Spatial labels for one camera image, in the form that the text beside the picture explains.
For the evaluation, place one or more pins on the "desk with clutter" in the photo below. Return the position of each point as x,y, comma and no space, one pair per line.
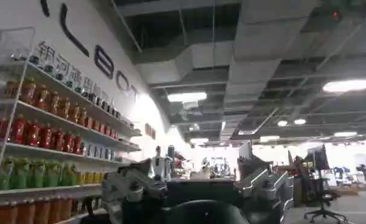
304,182

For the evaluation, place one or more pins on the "small red wall plaques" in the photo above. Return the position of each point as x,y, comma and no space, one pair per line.
150,131

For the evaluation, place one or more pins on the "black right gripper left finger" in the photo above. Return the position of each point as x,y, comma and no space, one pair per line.
131,182

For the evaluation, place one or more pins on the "white shelf with drink bottles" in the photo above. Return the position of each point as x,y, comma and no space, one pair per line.
49,137

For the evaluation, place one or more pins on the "grey ceiling air duct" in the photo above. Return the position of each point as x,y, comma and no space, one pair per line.
231,61

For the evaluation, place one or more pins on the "rectangular ceiling light panel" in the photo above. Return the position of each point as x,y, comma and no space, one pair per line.
347,85
186,97

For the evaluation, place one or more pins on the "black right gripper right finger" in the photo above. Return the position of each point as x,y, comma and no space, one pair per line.
262,186

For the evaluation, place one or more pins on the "round ceiling spotlight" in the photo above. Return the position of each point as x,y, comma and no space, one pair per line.
282,123
300,121

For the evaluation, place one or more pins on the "black computer monitor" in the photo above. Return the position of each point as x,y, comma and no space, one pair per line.
318,158

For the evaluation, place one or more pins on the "white humanoid robot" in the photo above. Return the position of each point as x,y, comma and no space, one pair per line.
161,164

